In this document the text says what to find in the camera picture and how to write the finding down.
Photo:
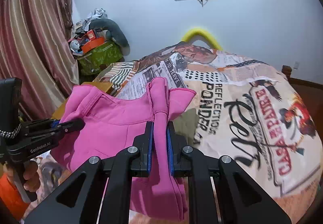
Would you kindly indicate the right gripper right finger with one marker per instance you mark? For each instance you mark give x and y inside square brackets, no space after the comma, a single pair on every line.
[219,190]

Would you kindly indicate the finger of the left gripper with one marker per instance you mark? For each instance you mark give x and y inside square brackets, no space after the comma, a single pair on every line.
[43,124]
[64,128]

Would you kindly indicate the grey plush toy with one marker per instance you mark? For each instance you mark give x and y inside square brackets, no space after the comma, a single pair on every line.
[112,29]

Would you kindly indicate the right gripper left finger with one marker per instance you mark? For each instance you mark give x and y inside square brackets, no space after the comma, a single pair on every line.
[99,190]

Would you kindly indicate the pink pants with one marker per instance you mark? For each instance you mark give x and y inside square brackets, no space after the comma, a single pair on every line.
[111,125]

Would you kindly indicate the white wall socket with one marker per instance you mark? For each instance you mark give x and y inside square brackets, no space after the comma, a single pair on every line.
[296,65]

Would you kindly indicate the striped pink curtain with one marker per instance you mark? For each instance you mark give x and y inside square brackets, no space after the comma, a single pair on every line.
[34,48]

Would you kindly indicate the orange box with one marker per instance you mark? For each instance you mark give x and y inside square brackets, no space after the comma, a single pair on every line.
[92,44]

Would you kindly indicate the green storage bag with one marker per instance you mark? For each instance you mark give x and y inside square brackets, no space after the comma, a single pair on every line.
[97,59]

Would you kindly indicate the olive green folded garment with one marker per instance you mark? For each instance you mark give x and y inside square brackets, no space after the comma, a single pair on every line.
[186,125]

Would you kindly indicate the newspaper print bed cover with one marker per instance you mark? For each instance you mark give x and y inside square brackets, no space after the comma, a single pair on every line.
[248,111]

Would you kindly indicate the person's left hand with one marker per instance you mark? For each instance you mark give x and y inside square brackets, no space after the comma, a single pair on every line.
[31,176]

